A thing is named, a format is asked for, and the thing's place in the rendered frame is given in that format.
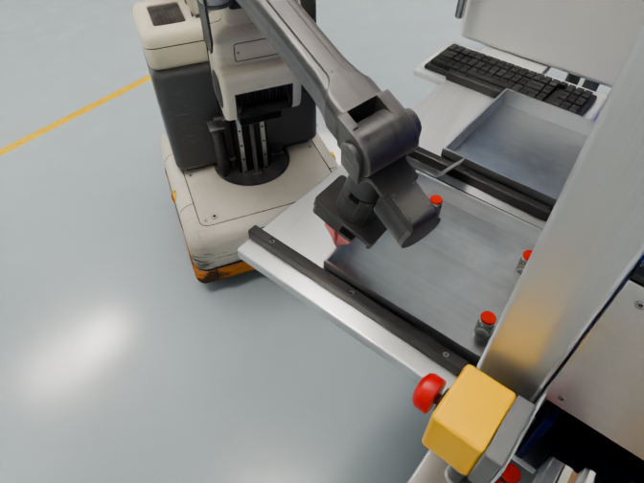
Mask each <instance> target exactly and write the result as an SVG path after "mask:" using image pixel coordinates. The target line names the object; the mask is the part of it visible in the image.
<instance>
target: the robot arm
mask: <svg viewBox="0 0 644 483"><path fill-rule="evenodd" d="M236 1H237V2H238V3H239V4H240V5H241V7H242V8H243V9H244V11H245V12H246V13H247V15H248V16H249V17H250V18H251V20H252V21H253V22H254V24H255V25H256V26H257V27H258V29H259V30H260V31H261V33H262V34H263V35H264V37H265V38H266V39H267V41H268V42H269V43H270V44H271V46H272V47H273V48H274V50H275V51H276V52H277V53H278V55H279V56H280V57H281V59H282V60H283V61H284V62H285V64H286V65H287V67H288V68H289V69H290V70H291V72H292V73H293V74H294V76H295V77H296V78H297V79H298V80H299V81H300V82H301V84H302V85H303V86H304V87H305V89H306V90H307V91H308V93H309V94H310V96H311V97H312V98H313V100H314V102H315V103H316V105H317V106H318V108H319V110H320V112H321V114H322V116H323V118H324V121H325V124H326V127H327V129H328V130H329V131H330V133H331V134H332V135H333V137H334V138H335V140H336V141H337V146H338V147H339V148H340V150H341V156H340V164H341V165H342V166H343V168H344V169H345V170H346V172H347V173H348V176H347V177H346V176H345V175H340V176H339V177H338V178H337V179H336V180H335V181H334V182H332V183H331V184H330V185H329V186H328V187H327V188H326V189H324V190H323V191H322V192H321V193H320V194H319V195H318V196H317V197H316V198H315V200H314V203H313V205H314V207H313V212H314V213H315V214H316V215H317V216H318V217H319V218H321V219H322V220H323V221H325V223H324V225H325V227H326V228H327V230H328V232H329V234H330V235H331V237H332V239H333V244H334V245H335V246H336V247H338V246H339V245H341V244H349V243H351V242H352V241H353V240H354V239H355V238H358V239H360V240H361V241H362V242H364V243H365V244H366V245H367V246H366V248H367V249H370V248H371V247H372V246H373V245H374V244H375V243H376V242H377V240H378V239H379V238H380V237H381V236H382V234H383V233H384V232H385V231H386V230H388V231H389V232H390V233H391V235H392V236H393V237H394V239H395V240H396V241H397V243H398V244H399V245H400V247H401V248H407V247H409V246H411V245H413V244H414V243H416V242H418V241H420V240H421V239H423V238H424V237H425V236H426V235H428V234H429V233H430V232H431V231H432V230H433V229H434V228H435V227H436V226H437V225H438V224H439V222H440V220H441V219H440V218H439V217H438V213H437V210H436V208H435V206H434V205H433V204H432V202H431V201H430V200H429V198H428V197H427V196H426V194H425V192H424V191H423V190H422V188H421V187H420V186H419V184H418V183H417V182H416V180H417V179H418V176H419V175H418V174H417V173H416V171H415V170H414V169H413V168H412V166H411V165H410V164H409V163H408V161H407V160H406V156H407V155H408V154H410V153H412V152H413V150H414V149H416V148H417V147H418V146H419V142H420V139H419V138H420V135H421V131H422V125H421V121H420V119H419V117H418V115H417V114H416V113H415V111H414V110H412V109H411V108H404V107H403V106H402V105H401V103H400V102H399V101H398V100H397V99H396V98H395V96H394V95H393V94H392V93H391V92H390V91H389V89H388V88H387V89H386V90H384V91H381V89H380V88H379V87H378V86H377V85H376V83H375V82H374V81H373V80H372V79H371V78H370V77H368V76H366V75H364V74H363V73H361V72H360V71H359V70H357V69H356V68H355V66H354V65H353V64H352V63H350V62H349V61H348V60H347V59H346V58H345V57H344V56H343V55H342V54H341V53H340V52H339V51H338V50H337V49H336V47H335V46H334V45H333V44H332V42H331V41H330V40H329V39H328V38H327V36H326V35H325V34H324V33H323V32H322V31H321V29H320V28H319V27H318V26H317V25H316V23H315V22H314V21H313V20H312V19H311V17H310V16H309V15H308V14H307V13H306V11H305V10H304V9H303V8H302V7H301V5H300V4H299V3H298V2H297V1H296V0H236Z"/></svg>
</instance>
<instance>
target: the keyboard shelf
mask: <svg viewBox="0 0 644 483"><path fill-rule="evenodd" d="M453 43H455V42H450V43H449V44H447V45H446V46H445V47H443V48H442V49H440V50H439V51H438V52H436V53H435V54H434V55H432V56H431V57H429V58H428V59H426V60H425V61H424V62H422V63H421V64H420V65H418V66H417V67H416V68H415V69H414V72H413V75H414V76H416V77H418V78H421V79H423V80H426V81H430V82H432V83H435V84H437V85H440V84H442V83H443V82H444V81H446V76H443V75H440V74H438V73H435V72H433V71H430V70H427V69H425V64H426V63H428V62H429V61H430V60H432V59H433V58H435V57H436V56H437V55H439V54H440V53H441V52H443V51H444V50H446V49H447V47H448V46H450V45H452V44H453ZM455 44H458V43H455ZM458 45H459V46H463V45H461V44H458ZM463 47H466V46H463ZM467 48H469V47H466V49H467ZM469 49H472V48H469ZM472 50H474V49H472ZM475 51H477V50H475ZM477 52H479V54H480V53H482V54H485V55H486V56H491V57H494V58H499V59H500V60H504V61H507V62H508V63H509V62H510V63H513V64H514V65H515V66H516V65H517V66H520V67H522V68H526V69H529V70H530V71H531V70H532V71H535V72H537V74H538V73H540V74H543V75H545V74H546V73H547V72H548V71H549V70H550V69H551V67H549V66H546V65H544V64H541V63H538V62H535V61H533V60H530V59H527V58H524V57H519V56H516V55H513V54H510V53H508V52H505V51H502V50H499V49H496V48H494V47H491V46H486V47H485V48H484V49H483V50H481V51H477ZM508 63H507V64H508ZM530 71H529V72H530ZM545 76H548V75H545ZM548 77H551V76H548ZM551 78H553V79H556V80H559V79H557V78H554V77H551ZM553 79H552V80H553ZM559 81H561V82H562V81H564V80H559ZM564 82H567V81H564ZM567 83H568V85H570V84H572V85H575V86H577V87H581V86H578V85H576V84H573V83H570V82H567ZM577 87H576V88H577ZM581 88H583V87H581ZM584 89H585V91H586V90H589V89H586V88H584ZM589 91H591V92H593V95H595V96H597V99H596V100H595V102H594V103H593V104H592V105H591V106H590V108H589V109H588V110H587V111H586V113H585V114H584V115H583V117H586V118H588V119H590V120H593V121H595V120H596V119H597V117H598V115H599V113H600V111H601V108H602V106H603V104H604V102H605V100H606V98H607V96H606V95H603V94H600V93H597V92H595V91H592V90H589Z"/></svg>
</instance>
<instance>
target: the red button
mask: <svg viewBox="0 0 644 483"><path fill-rule="evenodd" d="M446 384H447V382H446V381H445V380H444V379H442V378H441V377H439V376H438V375H437V374H433V373H429V374H428V375H426V376H424V377H423V378H422V379H421V380H420V382H419V383H418V385H417V386H416V388H415V390H414V392H413V396H412V402H413V404H414V406H415V407H416V408H418V409H419V410H420V411H422V412H423V413H425V414H427V413H428V412H429V410H430V409H431V408H432V406H433V405H434V404H437V402H438V401H439V400H440V398H441V397H442V394H441V393H442V392H443V390H444V388H445V386H446Z"/></svg>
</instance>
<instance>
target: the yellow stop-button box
mask: <svg viewBox="0 0 644 483"><path fill-rule="evenodd" d="M534 410H535V405H534V404H533V403H531V402H529V401H527V400H526V399H524V398H523V397H522V396H517V397H516V394H515V393H514V392H513V391H512V390H510V389H508V388H507V387H505V386H504V385H502V384H501V383H499V382H498V381H496V380H494V379H492V378H491V377H489V376H488V375H486V374H485V373H483V372H481V371H480V370H478V369H477V368H475V367H474V366H472V365H470V364H468V365H466V366H465V367H464V368H463V369H462V371H461V373H460V375H459V376H458V377H457V379H456V380H455V382H454V383H453V385H452V386H451V387H450V388H448V389H447V390H446V391H445V393H444V394H443V395H442V397H441V398H440V400H439V401H438V402H437V404H436V406H435V407H434V409H433V411H432V413H431V418H430V420H429V423H428V425H427V428H426V430H425V433H424V435H423V439H422V442H423V444H424V446H426V447H427V448H428V449H430V450H431V451H433V452H434V453H435V454H437V455H438V456H439V457H441V458H442V459H443V460H445V461H446V462H447V463H448V464H450V465H451V466H452V467H454V468H455V469H456V470H458V471H459V472H461V473H462V474H464V475H467V476H468V479H469V480H470V481H471V482H472V483H490V481H491V480H492V479H493V478H494V477H495V475H496V474H497V473H498V472H499V470H500V469H501V468H502V467H503V465H504V464H505V462H506V460H507V458H508V456H509V455H510V453H511V451H512V449H513V447H514V446H515V444H516V442H517V440H518V438H519V436H520V434H521V432H522V430H524V428H525V426H526V424H527V422H528V421H529V419H530V417H531V415H532V413H533V412H534Z"/></svg>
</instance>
